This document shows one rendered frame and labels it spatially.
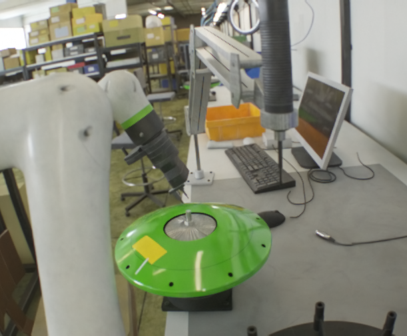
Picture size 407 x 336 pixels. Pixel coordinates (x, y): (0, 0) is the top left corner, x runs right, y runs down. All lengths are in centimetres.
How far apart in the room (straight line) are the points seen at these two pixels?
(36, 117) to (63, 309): 22
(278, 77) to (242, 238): 32
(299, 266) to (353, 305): 17
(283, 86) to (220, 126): 127
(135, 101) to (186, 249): 39
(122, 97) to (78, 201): 47
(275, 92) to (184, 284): 33
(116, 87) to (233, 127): 98
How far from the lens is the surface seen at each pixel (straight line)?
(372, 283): 81
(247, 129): 172
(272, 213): 97
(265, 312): 71
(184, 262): 58
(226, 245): 61
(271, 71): 42
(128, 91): 82
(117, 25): 599
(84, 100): 39
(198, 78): 93
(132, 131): 84
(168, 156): 85
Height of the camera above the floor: 143
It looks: 23 degrees down
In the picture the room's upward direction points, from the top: 5 degrees counter-clockwise
